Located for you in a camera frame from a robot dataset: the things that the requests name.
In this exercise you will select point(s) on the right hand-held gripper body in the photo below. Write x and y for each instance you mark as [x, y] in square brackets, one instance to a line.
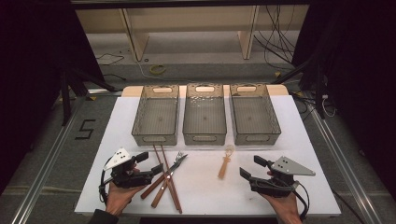
[274, 186]

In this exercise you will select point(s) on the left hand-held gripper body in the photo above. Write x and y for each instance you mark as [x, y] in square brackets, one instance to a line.
[124, 179]

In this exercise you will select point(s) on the brown wooden chopstick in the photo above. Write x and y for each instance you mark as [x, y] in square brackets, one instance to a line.
[177, 199]
[159, 163]

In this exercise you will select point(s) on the light orange plastic spoon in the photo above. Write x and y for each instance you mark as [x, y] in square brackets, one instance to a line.
[223, 169]

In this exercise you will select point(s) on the clear grey plastic bin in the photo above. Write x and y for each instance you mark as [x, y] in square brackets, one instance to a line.
[253, 119]
[204, 119]
[157, 118]

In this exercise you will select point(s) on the person's left hand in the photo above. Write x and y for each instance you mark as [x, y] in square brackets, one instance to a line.
[118, 199]

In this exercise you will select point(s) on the person's right hand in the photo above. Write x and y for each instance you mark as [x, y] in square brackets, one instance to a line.
[286, 207]

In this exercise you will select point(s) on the white table sheet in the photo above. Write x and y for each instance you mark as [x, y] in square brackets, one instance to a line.
[121, 130]

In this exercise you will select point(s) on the black metal stand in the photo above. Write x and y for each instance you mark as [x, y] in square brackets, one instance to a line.
[65, 99]
[319, 93]

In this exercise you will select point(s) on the yellow tape roll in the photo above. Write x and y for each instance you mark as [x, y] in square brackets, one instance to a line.
[157, 69]

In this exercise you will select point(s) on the light wooden desk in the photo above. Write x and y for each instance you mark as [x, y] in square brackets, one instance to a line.
[137, 37]

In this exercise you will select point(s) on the black curtain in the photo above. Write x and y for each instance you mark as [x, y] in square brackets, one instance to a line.
[361, 77]
[31, 77]

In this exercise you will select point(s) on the aluminium floor rail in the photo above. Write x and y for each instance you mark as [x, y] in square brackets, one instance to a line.
[46, 168]
[345, 174]

